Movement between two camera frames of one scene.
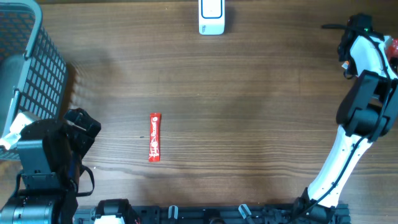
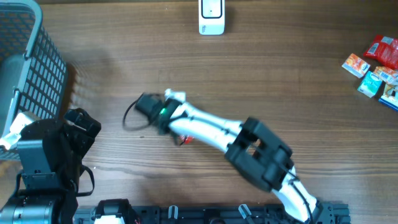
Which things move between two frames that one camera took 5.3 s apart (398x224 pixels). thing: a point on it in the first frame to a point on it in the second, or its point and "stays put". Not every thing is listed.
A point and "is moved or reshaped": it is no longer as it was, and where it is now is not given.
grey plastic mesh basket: [33, 73] stays put
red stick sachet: [154, 148] to [189, 140]
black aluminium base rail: [265, 214] stays put
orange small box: [345, 65] is moved or reshaped
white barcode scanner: [211, 17] stays put
